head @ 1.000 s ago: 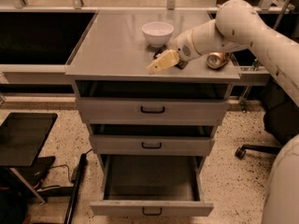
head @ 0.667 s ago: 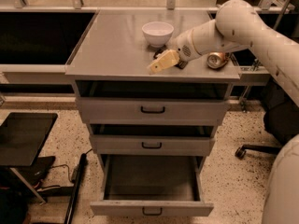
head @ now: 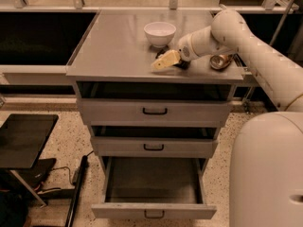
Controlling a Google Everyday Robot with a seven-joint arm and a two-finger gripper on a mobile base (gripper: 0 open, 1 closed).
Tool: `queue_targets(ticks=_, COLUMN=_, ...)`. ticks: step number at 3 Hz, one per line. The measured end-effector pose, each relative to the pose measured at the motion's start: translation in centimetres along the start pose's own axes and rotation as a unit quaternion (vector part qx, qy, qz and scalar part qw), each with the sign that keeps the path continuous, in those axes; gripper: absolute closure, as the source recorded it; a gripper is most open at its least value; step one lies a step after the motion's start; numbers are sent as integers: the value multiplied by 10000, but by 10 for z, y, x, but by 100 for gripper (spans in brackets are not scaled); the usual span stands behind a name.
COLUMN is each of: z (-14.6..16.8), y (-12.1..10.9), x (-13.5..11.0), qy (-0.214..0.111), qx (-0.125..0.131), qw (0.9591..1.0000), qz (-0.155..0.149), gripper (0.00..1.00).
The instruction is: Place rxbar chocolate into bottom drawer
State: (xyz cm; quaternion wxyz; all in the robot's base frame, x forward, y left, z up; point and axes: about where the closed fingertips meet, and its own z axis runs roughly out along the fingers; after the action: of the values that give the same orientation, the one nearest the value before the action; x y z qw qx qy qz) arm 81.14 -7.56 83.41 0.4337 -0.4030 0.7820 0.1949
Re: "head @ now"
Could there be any bottom grey drawer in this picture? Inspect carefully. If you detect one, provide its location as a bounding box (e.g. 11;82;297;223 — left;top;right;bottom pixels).
92;157;216;219

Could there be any dark side table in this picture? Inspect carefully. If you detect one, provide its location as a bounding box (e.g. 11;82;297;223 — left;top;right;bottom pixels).
0;113;59;207

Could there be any gold soda can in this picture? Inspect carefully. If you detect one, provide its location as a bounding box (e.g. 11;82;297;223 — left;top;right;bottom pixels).
210;55;233;70

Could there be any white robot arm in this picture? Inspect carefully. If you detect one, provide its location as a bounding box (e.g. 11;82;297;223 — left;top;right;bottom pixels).
152;9;303;227

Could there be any black pole on floor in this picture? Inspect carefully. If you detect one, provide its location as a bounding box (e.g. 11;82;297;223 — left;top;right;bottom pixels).
64;155;88;227

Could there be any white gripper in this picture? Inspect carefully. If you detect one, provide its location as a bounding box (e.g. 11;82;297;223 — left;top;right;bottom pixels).
151;33;199;71

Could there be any middle grey drawer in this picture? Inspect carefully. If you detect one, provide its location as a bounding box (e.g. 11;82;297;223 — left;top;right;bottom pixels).
91;126;218;158

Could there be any grey drawer cabinet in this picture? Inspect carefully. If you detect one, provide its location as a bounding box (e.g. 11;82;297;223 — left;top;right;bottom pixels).
65;9;245;168

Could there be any top grey drawer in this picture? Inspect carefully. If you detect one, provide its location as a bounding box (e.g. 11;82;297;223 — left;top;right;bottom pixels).
77;81;232;127

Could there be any metal clamp rod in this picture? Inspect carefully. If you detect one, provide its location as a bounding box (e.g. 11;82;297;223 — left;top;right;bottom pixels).
270;0;294;45

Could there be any grey drawer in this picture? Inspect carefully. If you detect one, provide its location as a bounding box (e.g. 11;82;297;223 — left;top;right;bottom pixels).
92;157;216;219
77;81;232;127
91;126;218;158

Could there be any white ceramic bowl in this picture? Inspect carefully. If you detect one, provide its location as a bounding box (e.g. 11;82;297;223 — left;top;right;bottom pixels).
144;22;176;48

